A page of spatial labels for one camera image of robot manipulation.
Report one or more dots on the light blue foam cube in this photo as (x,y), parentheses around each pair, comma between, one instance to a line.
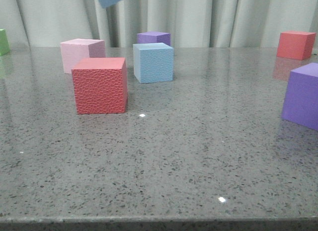
(153,62)

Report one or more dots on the large red foam cube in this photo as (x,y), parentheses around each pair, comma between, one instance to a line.
(100,85)

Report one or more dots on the far purple foam cube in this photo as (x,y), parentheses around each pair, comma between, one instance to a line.
(154,37)

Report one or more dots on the purple foam cube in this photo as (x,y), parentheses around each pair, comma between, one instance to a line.
(301,97)
(154,37)

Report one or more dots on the pink foam cube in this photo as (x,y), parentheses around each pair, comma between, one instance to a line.
(73,51)

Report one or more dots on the near purple foam cube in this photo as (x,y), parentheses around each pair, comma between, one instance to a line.
(301,97)

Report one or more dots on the far red foam cube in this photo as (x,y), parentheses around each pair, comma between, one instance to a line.
(297,45)

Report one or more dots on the grey-green curtain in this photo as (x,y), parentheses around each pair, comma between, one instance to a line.
(191,23)

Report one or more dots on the green foam cube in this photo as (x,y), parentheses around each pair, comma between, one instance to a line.
(4,45)

